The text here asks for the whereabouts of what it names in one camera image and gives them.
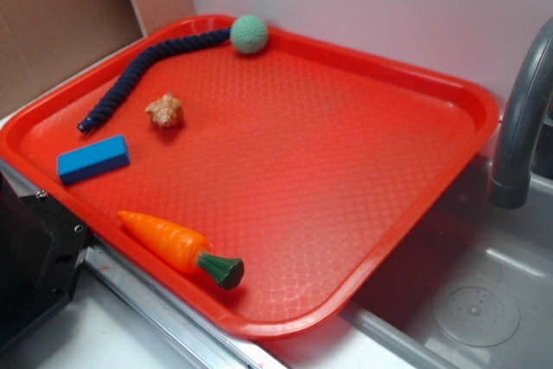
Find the tan sea shell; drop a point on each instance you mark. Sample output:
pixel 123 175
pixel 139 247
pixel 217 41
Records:
pixel 166 112

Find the red plastic tray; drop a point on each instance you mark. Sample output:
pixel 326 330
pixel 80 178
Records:
pixel 308 161

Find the orange plastic toy carrot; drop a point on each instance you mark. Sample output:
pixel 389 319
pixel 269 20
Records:
pixel 183 249

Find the blue rectangular block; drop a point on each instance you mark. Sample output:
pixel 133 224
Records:
pixel 92 160

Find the grey toy sink basin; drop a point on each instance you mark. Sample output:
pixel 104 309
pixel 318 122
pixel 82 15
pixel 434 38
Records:
pixel 470 286

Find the grey toy faucet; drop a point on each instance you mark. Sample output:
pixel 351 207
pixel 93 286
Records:
pixel 524 143

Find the brown cardboard panel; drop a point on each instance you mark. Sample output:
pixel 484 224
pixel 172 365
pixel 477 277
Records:
pixel 46 42

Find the silver metal rail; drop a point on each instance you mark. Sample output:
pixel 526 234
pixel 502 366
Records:
pixel 117 317

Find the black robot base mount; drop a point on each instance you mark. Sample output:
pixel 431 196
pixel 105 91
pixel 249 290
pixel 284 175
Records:
pixel 42 248

